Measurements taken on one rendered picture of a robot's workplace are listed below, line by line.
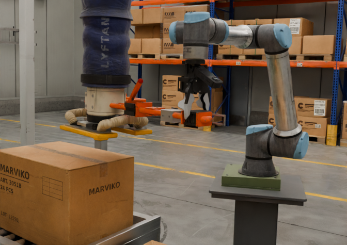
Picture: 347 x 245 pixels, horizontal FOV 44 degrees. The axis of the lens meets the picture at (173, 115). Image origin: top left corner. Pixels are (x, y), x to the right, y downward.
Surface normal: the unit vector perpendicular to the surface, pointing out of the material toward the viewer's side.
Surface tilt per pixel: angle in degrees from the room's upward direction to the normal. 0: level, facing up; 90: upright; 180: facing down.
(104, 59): 73
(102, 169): 90
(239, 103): 90
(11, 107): 90
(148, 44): 90
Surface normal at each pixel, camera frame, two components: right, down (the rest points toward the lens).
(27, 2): 0.82, 0.08
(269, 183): -0.22, 0.10
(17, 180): -0.62, 0.07
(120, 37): 0.61, -0.24
